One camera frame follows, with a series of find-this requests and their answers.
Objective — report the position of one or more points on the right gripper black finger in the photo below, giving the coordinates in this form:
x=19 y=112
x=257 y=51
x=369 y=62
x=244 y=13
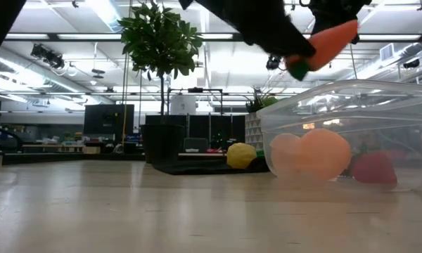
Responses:
x=334 y=12

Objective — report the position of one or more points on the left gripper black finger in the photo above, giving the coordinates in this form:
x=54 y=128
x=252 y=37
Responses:
x=260 y=24

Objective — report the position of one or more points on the toy carrot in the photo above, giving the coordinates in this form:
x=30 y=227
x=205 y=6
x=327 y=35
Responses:
x=332 y=42

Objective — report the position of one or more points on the orange toy fruit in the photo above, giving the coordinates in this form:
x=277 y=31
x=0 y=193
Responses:
x=325 y=154

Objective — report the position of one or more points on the red toy strawberry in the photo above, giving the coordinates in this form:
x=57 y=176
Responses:
x=374 y=168

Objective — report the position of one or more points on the clear plastic tupperware container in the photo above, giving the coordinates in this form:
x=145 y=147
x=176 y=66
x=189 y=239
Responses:
x=372 y=105

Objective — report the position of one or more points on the white ceiling air vent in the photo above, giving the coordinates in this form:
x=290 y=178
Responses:
x=387 y=52

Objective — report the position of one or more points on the small black ceiling fixture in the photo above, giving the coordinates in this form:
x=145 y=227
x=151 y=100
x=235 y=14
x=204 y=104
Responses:
x=411 y=64

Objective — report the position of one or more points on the artificial tree in black pot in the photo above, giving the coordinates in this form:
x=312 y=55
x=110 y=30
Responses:
x=160 y=38

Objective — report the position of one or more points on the succulents in patterned white pot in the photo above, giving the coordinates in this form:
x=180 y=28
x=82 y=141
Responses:
x=254 y=130

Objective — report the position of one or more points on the white cylindrical tank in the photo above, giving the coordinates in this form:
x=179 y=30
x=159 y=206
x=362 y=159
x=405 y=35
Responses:
x=183 y=104

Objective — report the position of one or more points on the black cloth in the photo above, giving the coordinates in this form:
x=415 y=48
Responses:
x=197 y=167

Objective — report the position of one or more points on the black monitor screen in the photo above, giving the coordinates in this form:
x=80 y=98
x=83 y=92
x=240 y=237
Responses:
x=107 y=119

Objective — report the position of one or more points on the black ceiling equipment cluster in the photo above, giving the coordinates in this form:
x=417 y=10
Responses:
x=47 y=56

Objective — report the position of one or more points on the wooden background table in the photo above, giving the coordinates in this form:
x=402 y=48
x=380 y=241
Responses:
x=56 y=146

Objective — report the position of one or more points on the black overhead camera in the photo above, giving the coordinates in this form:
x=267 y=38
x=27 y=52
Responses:
x=273 y=62

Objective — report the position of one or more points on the black metal rack frame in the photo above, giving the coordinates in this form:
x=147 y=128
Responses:
x=195 y=90

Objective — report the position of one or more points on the black partition wall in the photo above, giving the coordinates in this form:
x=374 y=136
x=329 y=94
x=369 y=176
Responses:
x=200 y=126

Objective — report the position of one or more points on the black table frame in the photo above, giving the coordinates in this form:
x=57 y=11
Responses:
x=56 y=158

